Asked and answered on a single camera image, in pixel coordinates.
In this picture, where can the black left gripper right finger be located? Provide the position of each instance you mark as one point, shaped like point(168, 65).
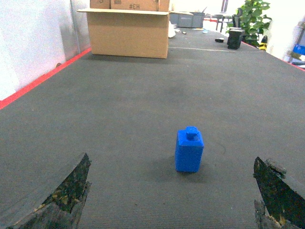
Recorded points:
point(283, 198)

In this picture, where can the small black flat object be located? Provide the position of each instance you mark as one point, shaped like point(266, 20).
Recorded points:
point(219, 40)

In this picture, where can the grey plastic crate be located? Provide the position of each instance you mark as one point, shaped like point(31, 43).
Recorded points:
point(182, 20)

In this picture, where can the yellow black striped bollard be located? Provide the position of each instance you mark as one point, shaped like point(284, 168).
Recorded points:
point(263, 43)

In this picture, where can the large cardboard box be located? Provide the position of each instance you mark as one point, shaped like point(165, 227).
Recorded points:
point(132, 28)

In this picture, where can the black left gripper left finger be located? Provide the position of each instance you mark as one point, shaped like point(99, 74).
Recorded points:
point(56, 205)

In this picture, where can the blue block part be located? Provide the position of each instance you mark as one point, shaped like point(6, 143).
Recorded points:
point(188, 150)

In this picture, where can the black box device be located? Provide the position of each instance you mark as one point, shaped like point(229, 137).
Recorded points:
point(235, 38)

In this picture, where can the green potted plant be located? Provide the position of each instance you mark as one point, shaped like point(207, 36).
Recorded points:
point(251, 18)

